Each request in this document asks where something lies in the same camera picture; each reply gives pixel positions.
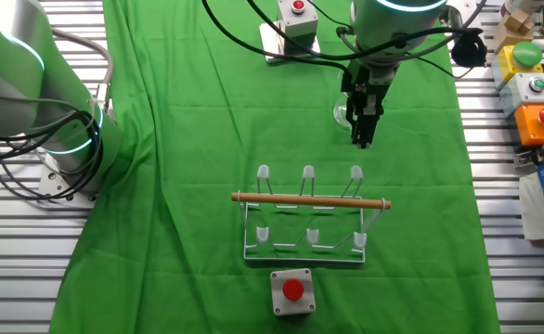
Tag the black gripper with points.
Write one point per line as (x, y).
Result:
(365, 88)

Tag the clear glass cup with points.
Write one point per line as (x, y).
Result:
(341, 121)

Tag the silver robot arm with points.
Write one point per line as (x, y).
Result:
(7, 69)

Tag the grey box small red button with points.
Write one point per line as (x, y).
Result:
(297, 25)

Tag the grey box green button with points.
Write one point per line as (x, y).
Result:
(522, 88)

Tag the orange box red button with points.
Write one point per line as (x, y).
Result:
(529, 125)

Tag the grey box large red button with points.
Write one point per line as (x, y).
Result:
(293, 290)

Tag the green cloth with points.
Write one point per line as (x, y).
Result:
(184, 139)

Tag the yellow box green mushroom button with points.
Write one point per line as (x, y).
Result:
(527, 53)

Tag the wooden blocks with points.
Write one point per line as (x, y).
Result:
(513, 28)

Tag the blue white box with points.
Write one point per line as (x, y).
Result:
(529, 209)

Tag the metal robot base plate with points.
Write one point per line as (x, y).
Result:
(49, 185)

